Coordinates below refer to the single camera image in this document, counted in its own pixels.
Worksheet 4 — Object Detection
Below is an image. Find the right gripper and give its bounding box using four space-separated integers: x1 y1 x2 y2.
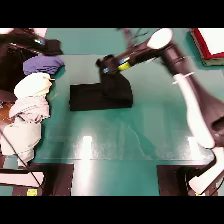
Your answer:
95 54 122 75

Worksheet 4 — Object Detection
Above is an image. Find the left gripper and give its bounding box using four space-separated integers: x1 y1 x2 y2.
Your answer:
44 38 64 56

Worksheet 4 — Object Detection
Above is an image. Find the black garment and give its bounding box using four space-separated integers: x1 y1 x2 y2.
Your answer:
68 71 134 112

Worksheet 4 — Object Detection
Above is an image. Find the purple garment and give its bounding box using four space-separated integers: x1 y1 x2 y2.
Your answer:
22 54 66 77

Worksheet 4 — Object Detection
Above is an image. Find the cream garment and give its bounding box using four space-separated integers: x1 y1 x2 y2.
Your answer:
13 72 53 100

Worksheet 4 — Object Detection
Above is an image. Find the grey garment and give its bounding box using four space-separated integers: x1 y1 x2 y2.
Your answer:
8 95 51 125

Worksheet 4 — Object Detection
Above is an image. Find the olive garment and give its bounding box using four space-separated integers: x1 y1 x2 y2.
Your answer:
201 57 224 67

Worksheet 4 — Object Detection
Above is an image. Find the black cable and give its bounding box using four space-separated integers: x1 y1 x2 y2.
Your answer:
0 127 42 188

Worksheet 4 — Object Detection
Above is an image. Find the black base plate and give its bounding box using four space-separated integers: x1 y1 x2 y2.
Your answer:
156 164 202 197
13 162 75 197

